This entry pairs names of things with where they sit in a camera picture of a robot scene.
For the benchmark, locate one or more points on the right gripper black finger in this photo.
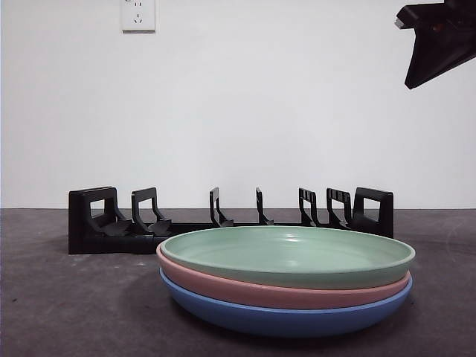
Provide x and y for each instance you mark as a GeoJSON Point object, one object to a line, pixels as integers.
{"type": "Point", "coordinates": [435, 56]}

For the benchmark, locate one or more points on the light green plate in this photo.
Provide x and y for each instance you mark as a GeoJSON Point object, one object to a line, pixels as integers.
{"type": "Point", "coordinates": [290, 256]}

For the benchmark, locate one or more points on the pink plate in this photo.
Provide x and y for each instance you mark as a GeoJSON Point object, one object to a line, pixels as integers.
{"type": "Point", "coordinates": [282, 295]}

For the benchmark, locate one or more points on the blue plate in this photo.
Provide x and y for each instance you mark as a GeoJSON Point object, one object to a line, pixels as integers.
{"type": "Point", "coordinates": [282, 321]}

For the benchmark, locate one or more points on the black plastic dish rack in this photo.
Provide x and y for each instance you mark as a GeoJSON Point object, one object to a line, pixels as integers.
{"type": "Point", "coordinates": [111, 243]}

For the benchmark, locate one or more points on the white wall socket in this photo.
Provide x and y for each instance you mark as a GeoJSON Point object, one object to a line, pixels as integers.
{"type": "Point", "coordinates": [139, 16]}

